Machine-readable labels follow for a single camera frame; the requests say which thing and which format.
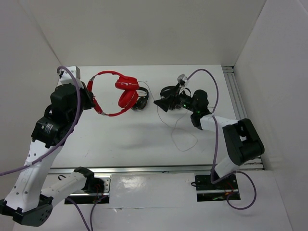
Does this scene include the white headphone cable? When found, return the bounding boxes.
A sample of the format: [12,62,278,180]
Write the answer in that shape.
[137,80,198,152]

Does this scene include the aluminium rail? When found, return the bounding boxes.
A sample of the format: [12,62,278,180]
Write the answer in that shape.
[222,66,264,170]
[49,162,264,175]

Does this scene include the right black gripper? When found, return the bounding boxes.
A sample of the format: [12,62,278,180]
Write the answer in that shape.
[154,83,197,113]

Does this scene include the black headphones left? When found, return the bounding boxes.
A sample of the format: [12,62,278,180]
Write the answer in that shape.
[132,87,149,110]

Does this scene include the black headphones right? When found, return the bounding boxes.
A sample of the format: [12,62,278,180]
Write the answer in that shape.
[160,85,192,99]

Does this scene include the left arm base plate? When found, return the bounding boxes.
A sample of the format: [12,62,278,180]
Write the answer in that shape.
[68,177,111,205]

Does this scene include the front aluminium rail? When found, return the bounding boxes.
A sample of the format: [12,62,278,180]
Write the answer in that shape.
[49,162,264,175]

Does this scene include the red headphones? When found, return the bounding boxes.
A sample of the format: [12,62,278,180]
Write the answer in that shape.
[87,71,140,117]

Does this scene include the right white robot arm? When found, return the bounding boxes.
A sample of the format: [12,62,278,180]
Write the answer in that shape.
[154,90,265,189]

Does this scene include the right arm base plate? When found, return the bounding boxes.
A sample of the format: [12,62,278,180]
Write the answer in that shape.
[191,175,241,202]

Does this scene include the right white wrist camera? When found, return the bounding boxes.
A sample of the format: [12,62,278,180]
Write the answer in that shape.
[177,74,189,94]

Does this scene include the right side aluminium rail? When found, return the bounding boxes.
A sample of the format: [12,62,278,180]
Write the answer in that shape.
[222,66,264,170]

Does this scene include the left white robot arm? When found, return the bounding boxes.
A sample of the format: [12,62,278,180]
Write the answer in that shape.
[0,82,97,227]

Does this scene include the black headphones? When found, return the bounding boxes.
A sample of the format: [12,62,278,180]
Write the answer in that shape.
[132,87,149,110]
[160,85,192,99]

